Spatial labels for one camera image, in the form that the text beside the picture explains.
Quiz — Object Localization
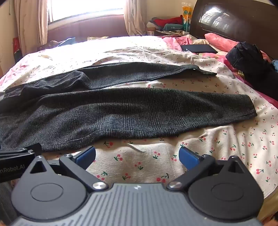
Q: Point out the dark tweed jacket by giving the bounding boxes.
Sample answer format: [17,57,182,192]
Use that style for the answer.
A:
[0,62,258,152]

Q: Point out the window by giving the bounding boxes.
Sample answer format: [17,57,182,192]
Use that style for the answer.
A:
[48,0,128,23]

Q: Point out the wide beige curtain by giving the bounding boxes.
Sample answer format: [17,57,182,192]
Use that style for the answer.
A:
[14,0,49,55]

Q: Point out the yellow green printed package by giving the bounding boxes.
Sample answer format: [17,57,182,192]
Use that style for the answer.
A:
[181,3,193,32]

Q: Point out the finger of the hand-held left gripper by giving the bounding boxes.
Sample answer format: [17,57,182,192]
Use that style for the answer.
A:
[0,143,42,161]

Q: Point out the white cherry print bedsheet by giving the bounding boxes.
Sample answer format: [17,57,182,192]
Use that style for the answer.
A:
[0,36,278,218]

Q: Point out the teal garment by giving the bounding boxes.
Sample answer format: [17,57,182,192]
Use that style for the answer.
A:
[163,23,184,31]

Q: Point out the pink pillow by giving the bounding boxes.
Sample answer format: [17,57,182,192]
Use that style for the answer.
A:
[204,33,239,53]

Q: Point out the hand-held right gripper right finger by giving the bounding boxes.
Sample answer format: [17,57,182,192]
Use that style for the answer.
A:
[166,146,252,190]

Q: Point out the maroon headboard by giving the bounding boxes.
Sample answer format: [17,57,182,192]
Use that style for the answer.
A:
[47,16,131,44]

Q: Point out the dark cloth bundle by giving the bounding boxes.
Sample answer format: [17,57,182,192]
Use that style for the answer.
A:
[226,41,278,102]

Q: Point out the red garment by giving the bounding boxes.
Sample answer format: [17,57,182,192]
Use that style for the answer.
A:
[152,17,183,26]

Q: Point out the pink floral bed sheet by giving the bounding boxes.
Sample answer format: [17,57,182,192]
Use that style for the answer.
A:
[0,34,278,111]

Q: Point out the narrow beige curtain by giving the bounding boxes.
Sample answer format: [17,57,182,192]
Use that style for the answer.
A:
[124,0,149,36]

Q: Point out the dark wooden headboard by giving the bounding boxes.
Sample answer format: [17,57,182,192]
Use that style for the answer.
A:
[190,0,278,61]

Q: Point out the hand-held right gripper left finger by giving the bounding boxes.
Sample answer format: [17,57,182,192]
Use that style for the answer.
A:
[21,146,109,193]

